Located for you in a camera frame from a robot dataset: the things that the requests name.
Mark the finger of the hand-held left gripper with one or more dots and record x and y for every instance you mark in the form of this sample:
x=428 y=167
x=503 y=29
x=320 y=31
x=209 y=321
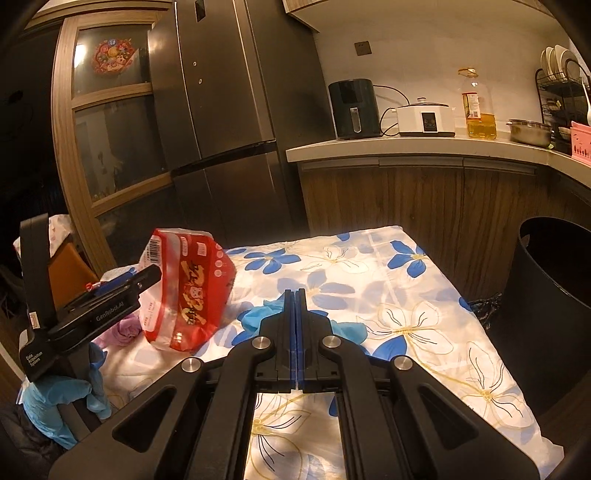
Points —
x=138 y=284

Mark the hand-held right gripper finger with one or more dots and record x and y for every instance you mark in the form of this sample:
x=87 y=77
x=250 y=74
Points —
x=301 y=332
x=291 y=332

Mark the blue plastic bag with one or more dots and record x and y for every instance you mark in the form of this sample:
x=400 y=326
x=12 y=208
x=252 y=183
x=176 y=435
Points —
x=257 y=319

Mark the red white snack packet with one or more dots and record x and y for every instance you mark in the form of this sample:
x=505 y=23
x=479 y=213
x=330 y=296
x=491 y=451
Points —
x=194 y=295

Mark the black trash bin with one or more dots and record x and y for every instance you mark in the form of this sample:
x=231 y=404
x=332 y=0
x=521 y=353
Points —
x=554 y=323

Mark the person's left forearm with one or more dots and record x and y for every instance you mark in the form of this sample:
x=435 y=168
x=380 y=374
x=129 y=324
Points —
x=23 y=438

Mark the person's left hand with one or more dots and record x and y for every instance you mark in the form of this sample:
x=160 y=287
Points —
x=46 y=406

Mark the purple plastic bag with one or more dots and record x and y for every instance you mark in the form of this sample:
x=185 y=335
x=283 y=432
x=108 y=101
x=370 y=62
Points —
x=124 y=331

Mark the brown chair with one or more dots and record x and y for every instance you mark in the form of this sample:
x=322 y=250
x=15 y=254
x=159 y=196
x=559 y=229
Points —
x=69 y=272

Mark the dotted white cloth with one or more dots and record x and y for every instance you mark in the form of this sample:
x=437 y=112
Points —
x=59 y=230

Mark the blue floral tablecloth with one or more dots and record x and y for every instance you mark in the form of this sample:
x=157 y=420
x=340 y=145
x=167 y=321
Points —
x=415 y=300

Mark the wooden glass door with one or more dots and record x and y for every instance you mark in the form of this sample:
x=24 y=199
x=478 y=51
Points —
x=115 y=138

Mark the wooden kitchen counter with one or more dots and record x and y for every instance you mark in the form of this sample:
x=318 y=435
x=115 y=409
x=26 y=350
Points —
x=392 y=194

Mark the dark steel refrigerator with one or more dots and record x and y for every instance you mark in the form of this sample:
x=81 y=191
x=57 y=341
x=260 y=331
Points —
x=231 y=92

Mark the black air fryer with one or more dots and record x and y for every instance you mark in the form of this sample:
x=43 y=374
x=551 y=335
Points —
x=353 y=108

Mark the red door decoration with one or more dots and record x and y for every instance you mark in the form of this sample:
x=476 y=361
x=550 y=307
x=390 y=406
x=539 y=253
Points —
x=111 y=55

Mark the white rice cooker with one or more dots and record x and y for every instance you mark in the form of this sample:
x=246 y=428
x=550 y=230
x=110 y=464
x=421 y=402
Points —
x=425 y=121

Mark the cooking oil bottle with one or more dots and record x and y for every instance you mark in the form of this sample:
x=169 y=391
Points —
x=480 y=124

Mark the steel basin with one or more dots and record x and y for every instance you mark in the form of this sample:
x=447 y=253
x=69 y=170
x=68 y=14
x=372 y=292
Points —
x=528 y=134

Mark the pink plastic basket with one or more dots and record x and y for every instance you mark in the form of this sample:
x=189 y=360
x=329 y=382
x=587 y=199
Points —
x=581 y=143

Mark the black dish rack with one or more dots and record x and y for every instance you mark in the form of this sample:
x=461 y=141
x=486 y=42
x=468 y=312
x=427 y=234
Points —
x=554 y=101

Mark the white plate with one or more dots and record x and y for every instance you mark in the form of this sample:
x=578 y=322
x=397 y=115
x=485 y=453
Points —
x=547 y=60
x=568 y=60

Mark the wooden wall cabinet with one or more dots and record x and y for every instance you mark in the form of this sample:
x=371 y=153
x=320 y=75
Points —
x=392 y=11

